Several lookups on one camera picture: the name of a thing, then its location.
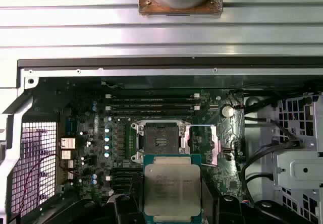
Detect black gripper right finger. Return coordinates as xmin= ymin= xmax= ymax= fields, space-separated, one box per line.
xmin=202 ymin=183 xmax=303 ymax=224

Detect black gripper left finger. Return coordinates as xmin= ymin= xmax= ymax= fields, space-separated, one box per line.
xmin=32 ymin=180 xmax=144 ymax=224

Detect CPU with silver top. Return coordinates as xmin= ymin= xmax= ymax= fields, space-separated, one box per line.
xmin=143 ymin=154 xmax=203 ymax=224

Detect metal socket cover frame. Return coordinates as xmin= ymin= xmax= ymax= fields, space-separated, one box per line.
xmin=179 ymin=124 xmax=222 ymax=169

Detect RAM slot black clips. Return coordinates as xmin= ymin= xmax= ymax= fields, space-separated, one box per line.
xmin=111 ymin=167 xmax=144 ymax=174
xmin=111 ymin=109 xmax=195 ymax=117
xmin=111 ymin=180 xmax=144 ymax=187
xmin=111 ymin=98 xmax=195 ymax=104

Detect CPU socket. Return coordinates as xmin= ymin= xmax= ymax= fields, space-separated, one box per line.
xmin=130 ymin=119 xmax=194 ymax=164

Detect green motherboard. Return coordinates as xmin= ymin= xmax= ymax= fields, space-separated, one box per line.
xmin=57 ymin=82 xmax=245 ymax=209

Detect silver perforated drive cage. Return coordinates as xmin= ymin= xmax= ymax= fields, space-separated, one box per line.
xmin=275 ymin=94 xmax=323 ymax=224

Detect round coin cell battery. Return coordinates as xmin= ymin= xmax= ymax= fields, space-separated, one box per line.
xmin=221 ymin=104 xmax=235 ymax=118

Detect blue rear port connector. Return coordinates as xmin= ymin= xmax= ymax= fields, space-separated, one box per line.
xmin=66 ymin=117 xmax=77 ymax=137

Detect perforated rear fan grille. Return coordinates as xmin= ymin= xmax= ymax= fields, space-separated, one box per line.
xmin=11 ymin=121 xmax=58 ymax=216

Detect black and silver PC case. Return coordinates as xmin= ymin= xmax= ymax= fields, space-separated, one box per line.
xmin=0 ymin=59 xmax=323 ymax=224

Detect black cable with plug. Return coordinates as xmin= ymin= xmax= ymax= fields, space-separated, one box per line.
xmin=246 ymin=173 xmax=276 ymax=197

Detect flat black cable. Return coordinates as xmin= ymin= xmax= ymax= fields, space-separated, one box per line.
xmin=241 ymin=143 xmax=301 ymax=224

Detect grey black cable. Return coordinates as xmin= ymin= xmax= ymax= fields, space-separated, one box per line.
xmin=244 ymin=115 xmax=301 ymax=146

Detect thick black cable bundle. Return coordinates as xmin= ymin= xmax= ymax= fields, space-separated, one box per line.
xmin=243 ymin=90 xmax=281 ymax=115

